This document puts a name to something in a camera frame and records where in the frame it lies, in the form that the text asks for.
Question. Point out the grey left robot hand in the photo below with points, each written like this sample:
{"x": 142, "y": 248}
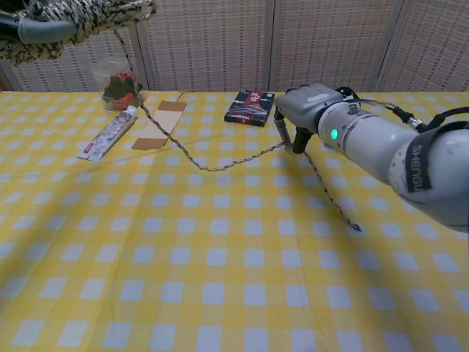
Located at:
{"x": 44, "y": 31}

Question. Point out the flat brown cardboard piece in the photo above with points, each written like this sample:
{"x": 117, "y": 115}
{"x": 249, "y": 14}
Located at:
{"x": 166, "y": 117}

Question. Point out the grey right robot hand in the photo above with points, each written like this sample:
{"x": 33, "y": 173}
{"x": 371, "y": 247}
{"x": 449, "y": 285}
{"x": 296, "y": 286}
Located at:
{"x": 308, "y": 106}

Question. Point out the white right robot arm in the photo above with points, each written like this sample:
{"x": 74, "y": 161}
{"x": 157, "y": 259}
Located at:
{"x": 373, "y": 135}

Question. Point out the white floral toothpaste tube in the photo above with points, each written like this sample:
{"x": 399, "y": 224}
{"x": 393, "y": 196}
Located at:
{"x": 106, "y": 135}

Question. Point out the yellow white checked tablecloth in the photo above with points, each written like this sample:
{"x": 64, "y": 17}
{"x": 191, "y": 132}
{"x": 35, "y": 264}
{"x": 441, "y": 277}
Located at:
{"x": 234, "y": 275}

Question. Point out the dark box with red print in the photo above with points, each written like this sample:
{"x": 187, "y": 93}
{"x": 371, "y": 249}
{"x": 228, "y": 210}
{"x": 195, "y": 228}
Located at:
{"x": 249, "y": 110}

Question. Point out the clear bag of red items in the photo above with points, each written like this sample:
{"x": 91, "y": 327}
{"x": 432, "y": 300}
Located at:
{"x": 117, "y": 88}

